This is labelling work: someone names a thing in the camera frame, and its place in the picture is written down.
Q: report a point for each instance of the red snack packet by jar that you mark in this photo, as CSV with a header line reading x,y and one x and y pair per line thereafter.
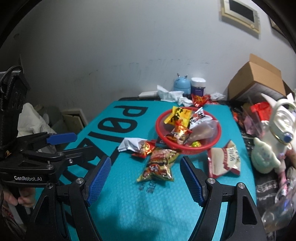
x,y
200,101

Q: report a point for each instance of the white red snack bag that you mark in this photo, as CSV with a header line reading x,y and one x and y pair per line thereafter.
x,y
223,160

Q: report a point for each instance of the white torn wrapper packet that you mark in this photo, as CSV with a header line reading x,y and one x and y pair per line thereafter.
x,y
131,144

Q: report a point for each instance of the blue deer humidifier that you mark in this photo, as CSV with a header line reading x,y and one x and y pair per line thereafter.
x,y
182,83

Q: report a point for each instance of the crumpled wrapper behind jar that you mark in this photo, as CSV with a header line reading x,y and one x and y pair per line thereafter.
x,y
217,96

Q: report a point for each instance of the white peanut snack packet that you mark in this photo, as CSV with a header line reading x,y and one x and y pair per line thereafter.
x,y
198,117

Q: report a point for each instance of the brown cardboard box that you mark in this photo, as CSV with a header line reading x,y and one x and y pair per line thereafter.
x,y
255,77

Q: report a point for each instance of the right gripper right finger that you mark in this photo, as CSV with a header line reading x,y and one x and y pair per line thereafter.
x,y
242,220

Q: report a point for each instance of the wall intercom panel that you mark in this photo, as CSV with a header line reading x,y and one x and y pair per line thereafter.
x,y
241,15

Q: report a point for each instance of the person's left hand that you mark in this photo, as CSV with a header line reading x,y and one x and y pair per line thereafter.
x,y
27,197

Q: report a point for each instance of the crumpled white tissue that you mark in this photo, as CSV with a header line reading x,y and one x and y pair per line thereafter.
x,y
173,96

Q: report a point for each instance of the white remote control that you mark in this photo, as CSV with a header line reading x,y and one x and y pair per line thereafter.
x,y
148,94

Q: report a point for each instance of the teal bubble mat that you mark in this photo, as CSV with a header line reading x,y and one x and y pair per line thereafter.
x,y
136,202

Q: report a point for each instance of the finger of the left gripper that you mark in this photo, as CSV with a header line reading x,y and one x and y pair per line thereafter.
x,y
40,140
72,156

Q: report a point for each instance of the white lid purple jar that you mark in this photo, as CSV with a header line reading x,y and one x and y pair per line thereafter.
x,y
198,86

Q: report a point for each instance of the gold cereal snack bag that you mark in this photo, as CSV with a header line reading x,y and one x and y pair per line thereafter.
x,y
159,165

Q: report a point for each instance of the clear glass cup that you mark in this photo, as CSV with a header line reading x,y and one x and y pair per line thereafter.
x,y
280,214

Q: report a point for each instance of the yellow black snack packet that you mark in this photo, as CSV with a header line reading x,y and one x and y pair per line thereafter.
x,y
179,116

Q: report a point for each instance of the white cartoon dog bottle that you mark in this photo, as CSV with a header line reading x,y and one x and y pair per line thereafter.
x,y
269,150

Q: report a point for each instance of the red plastic basket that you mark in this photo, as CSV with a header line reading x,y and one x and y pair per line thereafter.
x,y
174,137

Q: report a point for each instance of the orange red snack packet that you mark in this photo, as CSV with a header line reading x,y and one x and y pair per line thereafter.
x,y
146,149

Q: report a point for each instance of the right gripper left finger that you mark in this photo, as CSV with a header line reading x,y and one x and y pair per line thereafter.
x,y
48,221

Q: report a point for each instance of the clear plastic bag in basket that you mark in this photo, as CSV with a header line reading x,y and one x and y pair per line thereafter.
x,y
204,130

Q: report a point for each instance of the red gift packet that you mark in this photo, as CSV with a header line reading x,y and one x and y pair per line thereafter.
x,y
263,110

